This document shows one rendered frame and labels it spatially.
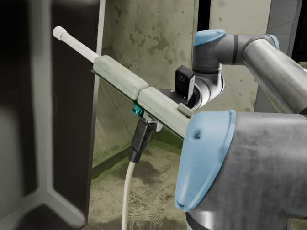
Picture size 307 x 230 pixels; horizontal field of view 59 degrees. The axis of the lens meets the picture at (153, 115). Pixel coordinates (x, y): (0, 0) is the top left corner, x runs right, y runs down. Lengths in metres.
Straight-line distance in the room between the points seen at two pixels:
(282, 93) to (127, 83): 0.32
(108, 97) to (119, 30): 0.77
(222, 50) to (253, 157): 0.57
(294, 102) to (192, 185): 0.24
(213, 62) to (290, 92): 0.38
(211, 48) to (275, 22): 1.58
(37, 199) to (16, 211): 0.13
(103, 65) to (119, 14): 2.51
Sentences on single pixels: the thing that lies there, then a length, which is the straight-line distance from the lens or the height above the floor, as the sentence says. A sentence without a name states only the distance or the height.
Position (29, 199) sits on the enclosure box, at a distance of 1.77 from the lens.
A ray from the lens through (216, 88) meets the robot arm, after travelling 0.86.
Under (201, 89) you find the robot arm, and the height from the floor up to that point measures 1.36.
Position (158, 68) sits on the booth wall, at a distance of 2.91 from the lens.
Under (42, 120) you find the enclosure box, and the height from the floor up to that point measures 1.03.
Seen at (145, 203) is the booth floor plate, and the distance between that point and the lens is 2.37.
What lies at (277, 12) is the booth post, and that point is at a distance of 2.37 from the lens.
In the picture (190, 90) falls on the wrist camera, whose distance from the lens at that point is 0.72.
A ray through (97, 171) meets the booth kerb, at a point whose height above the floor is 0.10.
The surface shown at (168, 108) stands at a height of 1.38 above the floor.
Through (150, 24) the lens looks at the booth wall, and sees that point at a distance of 2.90.
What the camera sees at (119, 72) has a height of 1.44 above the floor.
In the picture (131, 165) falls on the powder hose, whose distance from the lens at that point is 0.75.
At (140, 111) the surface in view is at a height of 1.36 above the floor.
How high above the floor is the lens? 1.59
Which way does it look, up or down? 23 degrees down
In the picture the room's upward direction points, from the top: straight up
